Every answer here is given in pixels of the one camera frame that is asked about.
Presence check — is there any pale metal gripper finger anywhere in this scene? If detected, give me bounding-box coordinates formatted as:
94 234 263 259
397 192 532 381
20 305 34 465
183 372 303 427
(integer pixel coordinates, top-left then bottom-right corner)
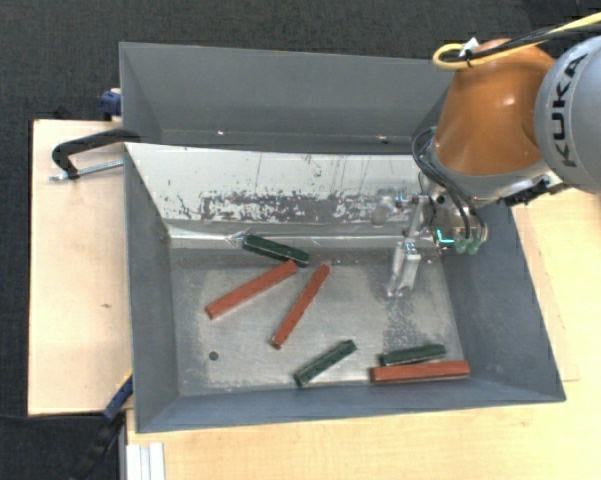
386 241 407 298
398 251 423 293

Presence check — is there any dark green flat block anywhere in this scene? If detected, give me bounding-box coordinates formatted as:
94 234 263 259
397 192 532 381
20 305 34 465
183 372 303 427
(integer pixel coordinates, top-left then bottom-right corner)
241 233 312 269
378 343 448 368
292 338 359 389

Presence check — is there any red-brown flat block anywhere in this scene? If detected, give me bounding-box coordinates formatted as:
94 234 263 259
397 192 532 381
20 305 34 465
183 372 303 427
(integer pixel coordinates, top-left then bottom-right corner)
270 262 332 351
204 259 300 321
369 359 472 385

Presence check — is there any grey metal bin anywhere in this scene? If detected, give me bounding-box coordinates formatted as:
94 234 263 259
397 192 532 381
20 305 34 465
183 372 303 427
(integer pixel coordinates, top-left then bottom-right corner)
118 41 567 434

